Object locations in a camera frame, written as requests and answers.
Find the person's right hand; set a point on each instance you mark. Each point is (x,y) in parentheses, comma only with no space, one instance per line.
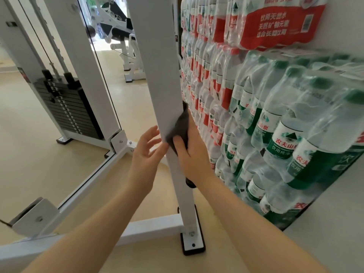
(196,162)

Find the person's left hand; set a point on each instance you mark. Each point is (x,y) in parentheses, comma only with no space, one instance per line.
(145,164)

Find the person's right forearm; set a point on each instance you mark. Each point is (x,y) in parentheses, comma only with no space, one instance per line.
(256,230)

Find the white gym machine frame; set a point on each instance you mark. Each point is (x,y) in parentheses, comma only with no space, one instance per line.
(159,68)

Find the dark grey cleaning cloth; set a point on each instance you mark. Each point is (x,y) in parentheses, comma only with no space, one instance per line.
(182,125)

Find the person's left forearm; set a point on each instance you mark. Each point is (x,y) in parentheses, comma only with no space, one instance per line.
(85,235)

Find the black padded weight bench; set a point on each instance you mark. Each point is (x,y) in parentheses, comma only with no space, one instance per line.
(116,31)

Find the chrome guide rod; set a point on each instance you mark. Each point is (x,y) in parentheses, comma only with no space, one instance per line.
(48,34)

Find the black weight stack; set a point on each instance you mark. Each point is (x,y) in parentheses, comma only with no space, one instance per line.
(71,110)

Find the stack of water bottle packs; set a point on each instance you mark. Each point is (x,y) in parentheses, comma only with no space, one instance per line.
(270,110)

